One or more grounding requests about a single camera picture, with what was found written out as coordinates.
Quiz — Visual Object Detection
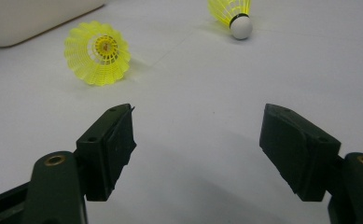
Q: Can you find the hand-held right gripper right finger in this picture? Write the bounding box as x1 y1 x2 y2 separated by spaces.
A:
258 103 342 203

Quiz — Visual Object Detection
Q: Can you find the white paper sheet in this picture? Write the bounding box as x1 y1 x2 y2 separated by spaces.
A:
0 0 363 224

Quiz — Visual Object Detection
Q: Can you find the yellow plastic shuttlecock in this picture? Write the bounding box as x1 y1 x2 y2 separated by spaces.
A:
64 21 132 87
207 0 254 40

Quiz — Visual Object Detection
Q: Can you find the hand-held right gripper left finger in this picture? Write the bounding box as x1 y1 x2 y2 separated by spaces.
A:
76 103 137 202

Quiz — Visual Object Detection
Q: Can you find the cream plastic storage bin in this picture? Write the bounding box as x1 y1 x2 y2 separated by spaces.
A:
0 0 105 49

